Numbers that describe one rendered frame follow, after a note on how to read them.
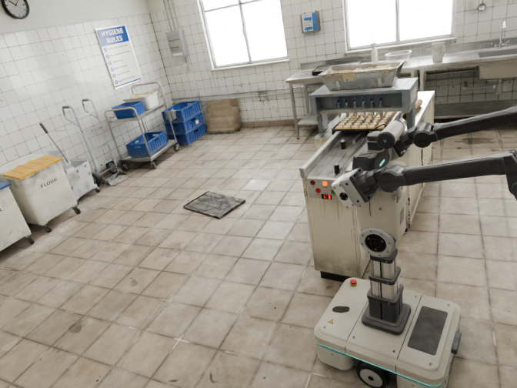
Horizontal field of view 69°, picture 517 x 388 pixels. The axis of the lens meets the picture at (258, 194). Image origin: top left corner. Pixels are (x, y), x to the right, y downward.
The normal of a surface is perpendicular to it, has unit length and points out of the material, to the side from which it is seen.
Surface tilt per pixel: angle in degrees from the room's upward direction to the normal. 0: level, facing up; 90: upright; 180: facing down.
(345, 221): 90
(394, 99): 90
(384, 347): 0
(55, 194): 92
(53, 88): 90
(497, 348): 0
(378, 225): 101
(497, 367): 0
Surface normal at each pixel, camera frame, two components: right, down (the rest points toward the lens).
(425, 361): -0.18, -0.88
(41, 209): 0.87, 0.11
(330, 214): -0.48, 0.46
